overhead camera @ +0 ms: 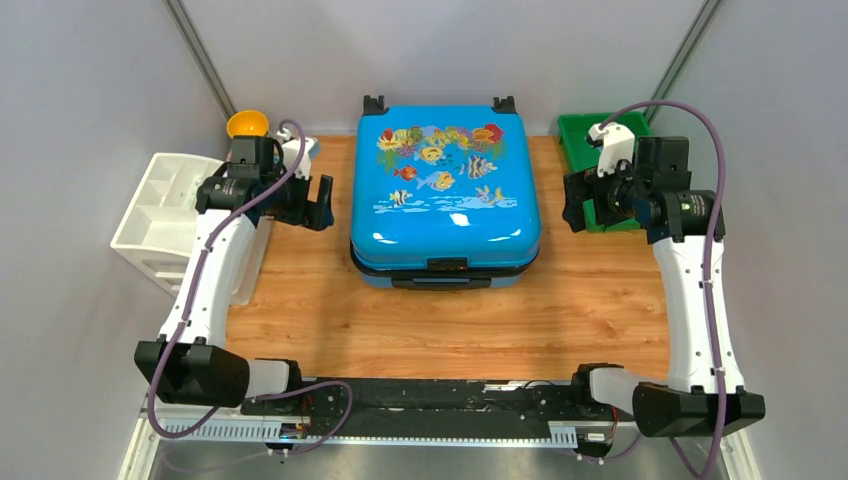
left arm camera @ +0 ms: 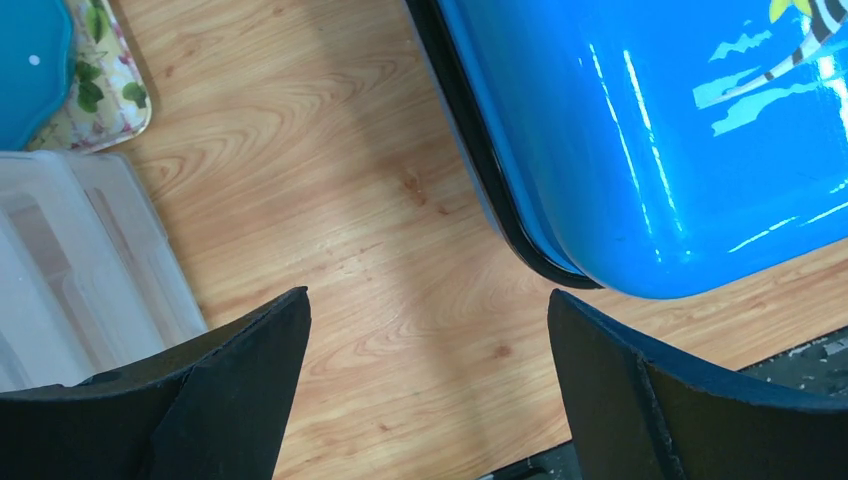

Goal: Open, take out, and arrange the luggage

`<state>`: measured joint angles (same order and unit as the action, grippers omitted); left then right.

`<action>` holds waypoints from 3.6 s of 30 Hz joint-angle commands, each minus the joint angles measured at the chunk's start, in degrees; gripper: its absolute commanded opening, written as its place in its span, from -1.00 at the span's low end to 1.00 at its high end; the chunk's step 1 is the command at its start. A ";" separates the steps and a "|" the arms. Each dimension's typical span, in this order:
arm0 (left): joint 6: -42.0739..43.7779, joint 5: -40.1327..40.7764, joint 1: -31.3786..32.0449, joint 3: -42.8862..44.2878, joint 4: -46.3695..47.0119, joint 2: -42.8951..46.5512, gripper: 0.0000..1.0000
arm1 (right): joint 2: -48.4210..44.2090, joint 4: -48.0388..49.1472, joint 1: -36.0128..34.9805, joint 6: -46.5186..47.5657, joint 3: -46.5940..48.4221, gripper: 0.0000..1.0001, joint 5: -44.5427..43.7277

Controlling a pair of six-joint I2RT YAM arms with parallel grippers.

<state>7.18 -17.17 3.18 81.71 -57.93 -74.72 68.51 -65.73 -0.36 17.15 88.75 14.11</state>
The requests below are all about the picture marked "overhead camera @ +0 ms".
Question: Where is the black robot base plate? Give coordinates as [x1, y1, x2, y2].
[240, 377, 634, 457]

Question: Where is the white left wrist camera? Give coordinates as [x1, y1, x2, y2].
[273, 127, 319, 180]

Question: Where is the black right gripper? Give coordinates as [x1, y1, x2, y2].
[562, 153, 648, 232]

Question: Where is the yellow bowl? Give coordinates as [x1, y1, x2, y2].
[226, 110, 270, 138]

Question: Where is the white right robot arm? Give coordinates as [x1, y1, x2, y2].
[563, 136, 766, 438]

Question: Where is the aluminium frame rail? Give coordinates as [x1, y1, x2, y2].
[120, 403, 760, 479]

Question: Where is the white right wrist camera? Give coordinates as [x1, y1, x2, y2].
[587, 122, 636, 178]

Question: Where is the blue fish-print suitcase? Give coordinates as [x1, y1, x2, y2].
[350, 96, 542, 291]

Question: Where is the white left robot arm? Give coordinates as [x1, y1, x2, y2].
[134, 136, 333, 415]

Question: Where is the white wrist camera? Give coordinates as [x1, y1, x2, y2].
[273, 127, 319, 180]
[587, 122, 636, 178]

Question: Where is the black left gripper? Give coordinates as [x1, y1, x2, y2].
[261, 164, 333, 231]

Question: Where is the white plastic drawer organizer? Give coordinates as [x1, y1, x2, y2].
[109, 152, 272, 307]

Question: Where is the green plastic tray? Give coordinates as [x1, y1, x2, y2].
[557, 111, 653, 233]

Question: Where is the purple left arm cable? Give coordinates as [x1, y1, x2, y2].
[146, 119, 355, 457]

